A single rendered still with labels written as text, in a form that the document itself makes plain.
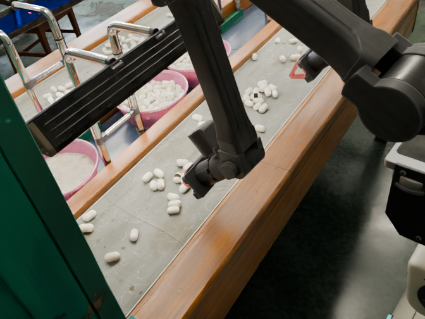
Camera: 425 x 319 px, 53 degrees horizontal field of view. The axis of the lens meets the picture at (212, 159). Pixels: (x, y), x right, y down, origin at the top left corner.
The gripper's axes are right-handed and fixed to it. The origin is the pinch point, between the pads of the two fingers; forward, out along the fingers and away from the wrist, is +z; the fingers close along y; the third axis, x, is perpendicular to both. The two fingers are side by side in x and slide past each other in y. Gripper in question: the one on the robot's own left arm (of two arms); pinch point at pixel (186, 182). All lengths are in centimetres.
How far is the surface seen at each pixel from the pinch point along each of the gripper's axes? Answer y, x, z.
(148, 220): 9.7, 1.5, 9.6
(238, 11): -112, -28, 46
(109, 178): 4.6, -11.9, 21.2
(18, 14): -15, -66, 34
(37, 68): -29, -60, 76
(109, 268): 25.0, 2.3, 9.0
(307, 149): -29.6, 16.0, -10.6
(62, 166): 5.3, -23.1, 38.5
